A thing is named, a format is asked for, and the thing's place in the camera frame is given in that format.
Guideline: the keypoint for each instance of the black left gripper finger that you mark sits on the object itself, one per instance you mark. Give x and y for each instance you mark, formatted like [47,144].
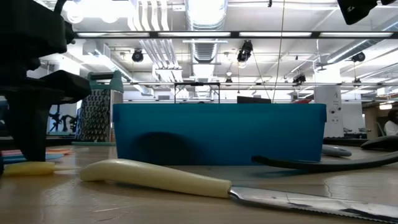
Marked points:
[29,124]

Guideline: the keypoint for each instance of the blue mini spatula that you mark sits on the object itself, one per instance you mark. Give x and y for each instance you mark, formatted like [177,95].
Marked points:
[12,160]

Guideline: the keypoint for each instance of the yellow mini spatula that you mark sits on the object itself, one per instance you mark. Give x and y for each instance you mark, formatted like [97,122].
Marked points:
[28,168]

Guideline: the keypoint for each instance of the grey-blue silicone spoon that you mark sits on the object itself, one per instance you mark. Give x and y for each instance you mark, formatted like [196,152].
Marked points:
[335,151]

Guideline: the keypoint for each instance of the black slotted turner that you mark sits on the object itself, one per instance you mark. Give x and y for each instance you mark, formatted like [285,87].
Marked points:
[311,166]

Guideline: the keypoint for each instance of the black background robot arm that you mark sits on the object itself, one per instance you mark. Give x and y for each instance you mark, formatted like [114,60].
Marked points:
[66,119]

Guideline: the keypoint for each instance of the dark background table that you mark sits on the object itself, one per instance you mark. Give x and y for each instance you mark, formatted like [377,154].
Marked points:
[62,140]

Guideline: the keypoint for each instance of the black ceiling dome fixture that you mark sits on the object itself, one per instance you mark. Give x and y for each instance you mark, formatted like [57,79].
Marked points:
[358,57]
[137,56]

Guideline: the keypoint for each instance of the black overhead light beam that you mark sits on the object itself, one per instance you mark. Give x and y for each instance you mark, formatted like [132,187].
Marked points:
[315,34]

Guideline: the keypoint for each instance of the black ceiling spotlight cluster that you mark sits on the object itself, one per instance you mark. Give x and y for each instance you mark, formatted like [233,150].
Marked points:
[245,51]
[299,78]

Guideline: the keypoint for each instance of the lit rectangular lamp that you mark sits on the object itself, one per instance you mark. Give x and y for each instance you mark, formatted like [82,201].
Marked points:
[385,106]

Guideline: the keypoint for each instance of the person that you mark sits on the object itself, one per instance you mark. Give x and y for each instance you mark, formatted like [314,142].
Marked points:
[392,127]

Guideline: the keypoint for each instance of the dark background workbench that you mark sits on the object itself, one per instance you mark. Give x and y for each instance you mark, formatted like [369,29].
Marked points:
[345,135]

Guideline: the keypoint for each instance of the grey background crossbar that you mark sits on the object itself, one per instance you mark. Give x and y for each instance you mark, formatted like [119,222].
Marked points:
[149,83]

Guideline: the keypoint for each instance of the dark rounded mound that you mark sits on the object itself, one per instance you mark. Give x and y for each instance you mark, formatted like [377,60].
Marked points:
[382,143]

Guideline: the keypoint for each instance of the black background screen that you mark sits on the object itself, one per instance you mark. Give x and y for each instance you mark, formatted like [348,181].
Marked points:
[253,99]

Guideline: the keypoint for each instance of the teal plastic bin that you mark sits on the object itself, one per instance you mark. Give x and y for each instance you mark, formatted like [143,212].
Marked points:
[217,133]

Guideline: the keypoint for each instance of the silver ventilation duct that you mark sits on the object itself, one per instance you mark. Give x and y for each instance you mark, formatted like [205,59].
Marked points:
[205,49]

